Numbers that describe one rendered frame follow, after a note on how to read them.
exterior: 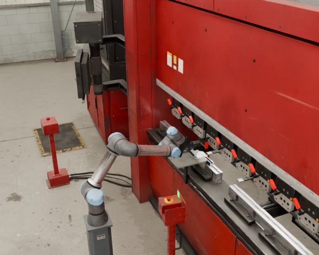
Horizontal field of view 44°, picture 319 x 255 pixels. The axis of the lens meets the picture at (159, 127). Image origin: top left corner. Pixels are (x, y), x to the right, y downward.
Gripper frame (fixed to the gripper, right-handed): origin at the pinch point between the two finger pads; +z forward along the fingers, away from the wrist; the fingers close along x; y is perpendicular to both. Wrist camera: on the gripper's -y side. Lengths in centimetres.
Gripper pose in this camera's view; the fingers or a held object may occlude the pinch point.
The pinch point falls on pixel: (193, 156)
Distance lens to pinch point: 318.4
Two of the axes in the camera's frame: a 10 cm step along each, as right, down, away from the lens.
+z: 6.0, 5.6, 5.7
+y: 6.9, -7.3, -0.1
